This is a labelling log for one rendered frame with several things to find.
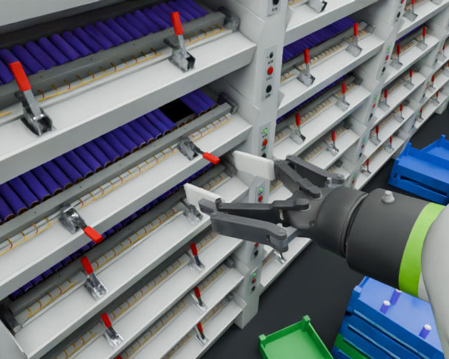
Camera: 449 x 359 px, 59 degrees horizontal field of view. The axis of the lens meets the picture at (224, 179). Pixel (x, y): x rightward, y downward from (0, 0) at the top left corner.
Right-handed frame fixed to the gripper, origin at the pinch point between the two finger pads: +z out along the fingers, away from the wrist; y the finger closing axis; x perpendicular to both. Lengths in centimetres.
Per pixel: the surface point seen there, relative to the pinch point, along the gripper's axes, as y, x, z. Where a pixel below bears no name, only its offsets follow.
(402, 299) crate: 55, -72, -8
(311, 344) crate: 42, -100, 17
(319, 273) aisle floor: 71, -97, 31
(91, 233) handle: -14.5, -6.6, 16.2
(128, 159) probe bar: -0.1, -3.2, 24.9
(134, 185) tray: -1.7, -7.3, 22.8
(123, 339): -13, -45, 29
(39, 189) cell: -15.5, -1.8, 28.1
